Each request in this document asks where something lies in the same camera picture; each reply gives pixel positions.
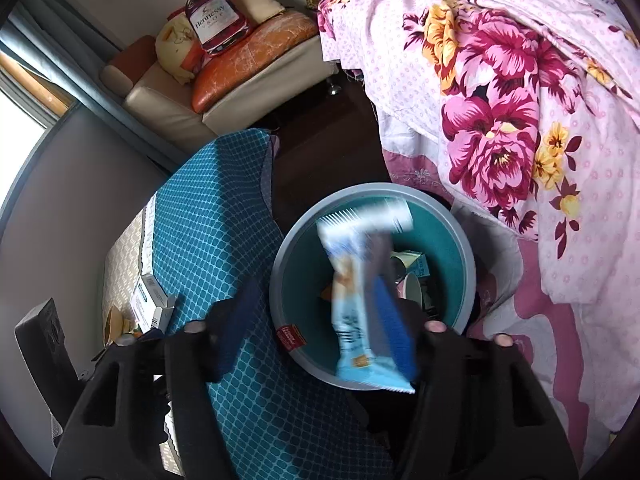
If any light blue snack wrapper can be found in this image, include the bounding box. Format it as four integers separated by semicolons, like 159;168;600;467
316;198;416;393

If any teal round trash bin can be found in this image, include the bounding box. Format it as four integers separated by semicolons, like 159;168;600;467
269;182;476;391

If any white toothpaste tube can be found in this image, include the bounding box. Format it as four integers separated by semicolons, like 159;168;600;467
129;274;177;333

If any teal and beige bed mat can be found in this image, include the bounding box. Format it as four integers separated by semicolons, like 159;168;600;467
101;129;392;479

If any beige leather sofa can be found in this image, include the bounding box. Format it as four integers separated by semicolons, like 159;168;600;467
98;0;342;154

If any grey window curtain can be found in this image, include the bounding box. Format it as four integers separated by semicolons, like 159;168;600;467
1;0;186;172

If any yellow plush pillow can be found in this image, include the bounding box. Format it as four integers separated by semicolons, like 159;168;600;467
155;12;204;86

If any floral pink quilt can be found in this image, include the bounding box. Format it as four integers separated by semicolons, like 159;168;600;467
318;0;639;471

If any red white gift bag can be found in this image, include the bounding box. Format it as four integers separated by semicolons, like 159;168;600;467
168;0;252;56

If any orange sofa cushion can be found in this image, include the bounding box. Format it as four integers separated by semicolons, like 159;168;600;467
191;10;318;114

